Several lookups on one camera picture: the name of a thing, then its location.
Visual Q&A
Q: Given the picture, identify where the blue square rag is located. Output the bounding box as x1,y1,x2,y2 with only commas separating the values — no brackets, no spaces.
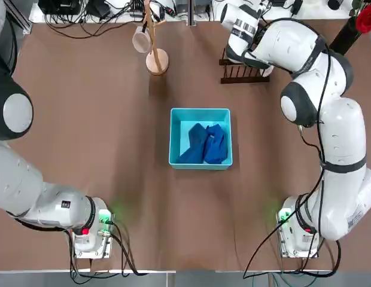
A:
177,122,209,164
203,124,229,165

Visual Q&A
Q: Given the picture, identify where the white mug with black handle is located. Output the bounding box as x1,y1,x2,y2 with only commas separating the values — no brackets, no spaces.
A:
132,26,151,54

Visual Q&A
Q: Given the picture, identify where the cyan plastic box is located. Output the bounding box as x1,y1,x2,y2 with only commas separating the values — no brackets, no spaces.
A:
168,108,235,171

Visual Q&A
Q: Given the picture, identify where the wooden mug stand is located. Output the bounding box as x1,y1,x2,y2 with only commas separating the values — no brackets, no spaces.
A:
142,0,170,76

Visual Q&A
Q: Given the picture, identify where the dark wooden dish rack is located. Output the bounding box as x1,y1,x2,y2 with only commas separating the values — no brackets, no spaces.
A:
218,47,272,84

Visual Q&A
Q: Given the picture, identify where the black desktop box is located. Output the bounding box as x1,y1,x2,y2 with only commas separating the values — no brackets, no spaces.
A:
38,0,81,14

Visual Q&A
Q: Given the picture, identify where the black vase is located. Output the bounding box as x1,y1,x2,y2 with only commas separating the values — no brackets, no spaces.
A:
329,20,363,56

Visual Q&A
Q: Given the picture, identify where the red artificial rose bouquet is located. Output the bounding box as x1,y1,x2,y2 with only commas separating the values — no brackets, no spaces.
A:
349,0,371,33

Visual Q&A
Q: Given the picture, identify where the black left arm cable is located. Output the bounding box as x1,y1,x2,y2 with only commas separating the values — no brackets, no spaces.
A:
70,221,150,283

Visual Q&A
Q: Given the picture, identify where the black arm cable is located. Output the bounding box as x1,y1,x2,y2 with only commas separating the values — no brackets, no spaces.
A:
70,221,150,283
244,26,342,280

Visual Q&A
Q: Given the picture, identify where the aluminium frame post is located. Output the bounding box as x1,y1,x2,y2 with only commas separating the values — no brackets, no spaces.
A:
187,0,198,26

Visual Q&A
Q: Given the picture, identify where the black table cable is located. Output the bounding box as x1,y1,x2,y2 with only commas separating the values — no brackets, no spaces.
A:
44,11,138,39

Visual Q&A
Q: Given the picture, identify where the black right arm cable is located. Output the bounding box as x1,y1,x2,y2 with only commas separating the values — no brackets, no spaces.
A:
244,26,342,280

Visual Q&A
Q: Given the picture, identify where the aluminium frame rail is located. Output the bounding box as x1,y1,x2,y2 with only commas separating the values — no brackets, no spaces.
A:
5,0,34,33

